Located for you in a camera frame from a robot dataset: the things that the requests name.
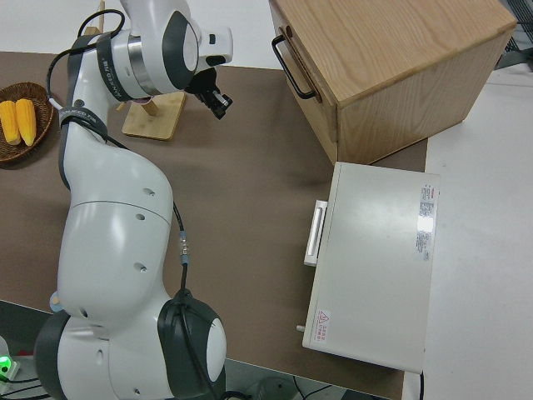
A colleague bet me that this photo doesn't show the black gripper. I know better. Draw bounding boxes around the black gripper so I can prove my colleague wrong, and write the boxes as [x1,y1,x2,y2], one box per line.
[194,68,233,121]

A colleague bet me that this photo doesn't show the black metal drawer handle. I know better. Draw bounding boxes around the black metal drawer handle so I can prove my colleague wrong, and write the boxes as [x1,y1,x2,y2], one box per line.
[271,35,317,100]

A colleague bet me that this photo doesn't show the light wooden drawer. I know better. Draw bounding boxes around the light wooden drawer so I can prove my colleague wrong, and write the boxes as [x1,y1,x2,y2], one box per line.
[276,23,326,105]

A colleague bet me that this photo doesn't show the wooden mug rack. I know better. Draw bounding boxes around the wooden mug rack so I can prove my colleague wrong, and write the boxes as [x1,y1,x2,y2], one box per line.
[84,0,187,142]

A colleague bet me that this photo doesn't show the brown table mat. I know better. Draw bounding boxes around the brown table mat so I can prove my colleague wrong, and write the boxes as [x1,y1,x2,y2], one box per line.
[0,50,430,400]

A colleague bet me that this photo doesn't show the brown wicker basket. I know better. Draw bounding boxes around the brown wicker basket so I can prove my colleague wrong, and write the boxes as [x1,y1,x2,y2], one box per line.
[0,82,55,163]

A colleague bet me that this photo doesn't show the yellow corn cob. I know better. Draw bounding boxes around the yellow corn cob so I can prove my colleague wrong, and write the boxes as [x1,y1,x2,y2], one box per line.
[0,99,18,146]
[15,98,37,147]

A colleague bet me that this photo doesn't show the light wooden cabinet box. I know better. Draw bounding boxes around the light wooden cabinet box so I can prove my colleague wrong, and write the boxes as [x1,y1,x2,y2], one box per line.
[269,0,518,166]

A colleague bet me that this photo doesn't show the white toaster oven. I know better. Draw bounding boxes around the white toaster oven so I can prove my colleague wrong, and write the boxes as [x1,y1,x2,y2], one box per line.
[296,161,441,375]

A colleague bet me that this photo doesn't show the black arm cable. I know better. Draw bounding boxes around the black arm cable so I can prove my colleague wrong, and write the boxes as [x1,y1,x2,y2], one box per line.
[44,8,222,400]

